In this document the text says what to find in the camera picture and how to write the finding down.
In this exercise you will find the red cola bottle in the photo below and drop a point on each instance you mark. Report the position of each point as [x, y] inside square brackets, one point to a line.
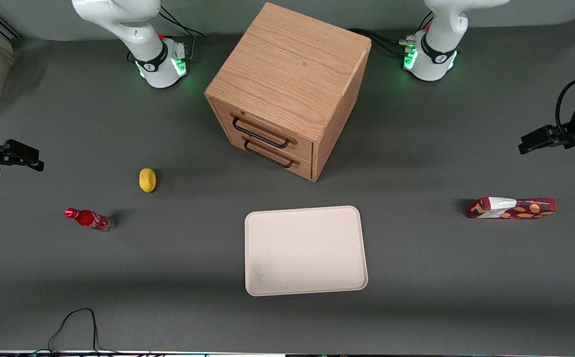
[89, 219]

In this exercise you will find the red cookie box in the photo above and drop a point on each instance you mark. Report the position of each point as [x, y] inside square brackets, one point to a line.
[510, 208]

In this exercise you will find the beige plastic tray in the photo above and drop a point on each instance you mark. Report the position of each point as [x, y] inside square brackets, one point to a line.
[305, 250]

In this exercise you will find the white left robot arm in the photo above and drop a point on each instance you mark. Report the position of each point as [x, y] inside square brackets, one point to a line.
[436, 49]

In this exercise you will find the wooden drawer front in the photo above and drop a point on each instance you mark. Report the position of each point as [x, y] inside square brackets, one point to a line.
[305, 168]
[305, 148]

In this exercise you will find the wooden drawer cabinet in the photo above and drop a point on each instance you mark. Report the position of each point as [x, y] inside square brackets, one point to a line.
[292, 64]

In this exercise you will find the yellow toy lemon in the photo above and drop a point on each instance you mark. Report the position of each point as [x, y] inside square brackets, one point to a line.
[147, 180]

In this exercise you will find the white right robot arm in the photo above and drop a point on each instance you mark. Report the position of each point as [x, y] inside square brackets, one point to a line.
[119, 20]

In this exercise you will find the aluminium frame rail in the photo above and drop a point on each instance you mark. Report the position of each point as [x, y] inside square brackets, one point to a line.
[2, 25]

